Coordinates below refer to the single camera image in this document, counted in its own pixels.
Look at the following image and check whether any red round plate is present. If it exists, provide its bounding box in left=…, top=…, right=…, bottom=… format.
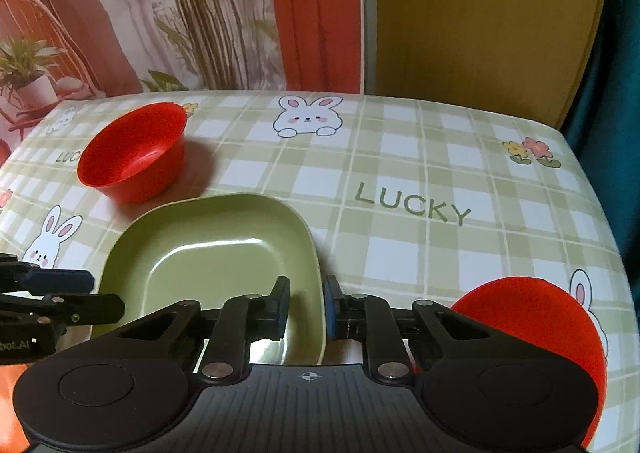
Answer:
left=449, top=277, right=610, bottom=445

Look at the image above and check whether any red plastic bowl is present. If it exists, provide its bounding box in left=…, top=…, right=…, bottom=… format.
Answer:
left=76, top=102, right=189, bottom=204

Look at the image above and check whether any green square plate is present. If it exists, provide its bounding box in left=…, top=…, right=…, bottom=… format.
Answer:
left=97, top=193, right=329, bottom=367

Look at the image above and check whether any printed wall backdrop cloth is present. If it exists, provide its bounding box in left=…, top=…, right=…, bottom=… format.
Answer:
left=0, top=0, right=377, bottom=156

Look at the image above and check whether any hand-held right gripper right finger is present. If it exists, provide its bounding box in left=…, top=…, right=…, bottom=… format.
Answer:
left=324, top=274, right=482, bottom=384

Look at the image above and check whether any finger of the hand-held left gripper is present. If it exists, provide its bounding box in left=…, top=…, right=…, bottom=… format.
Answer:
left=0, top=292, right=126, bottom=335
left=0, top=253, right=96, bottom=295

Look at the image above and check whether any orange object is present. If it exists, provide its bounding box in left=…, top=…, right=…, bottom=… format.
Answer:
left=0, top=365, right=32, bottom=453

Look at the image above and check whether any yellow wooden board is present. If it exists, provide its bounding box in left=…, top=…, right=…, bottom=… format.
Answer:
left=364, top=0, right=614, bottom=130

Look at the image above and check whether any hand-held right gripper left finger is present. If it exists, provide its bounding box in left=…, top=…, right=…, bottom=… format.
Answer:
left=118, top=275, right=292, bottom=387

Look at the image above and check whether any green checked rabbit tablecloth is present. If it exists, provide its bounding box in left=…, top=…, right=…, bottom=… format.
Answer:
left=0, top=90, right=632, bottom=453

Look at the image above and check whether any teal curtain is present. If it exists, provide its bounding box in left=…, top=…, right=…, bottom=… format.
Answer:
left=559, top=0, right=640, bottom=265

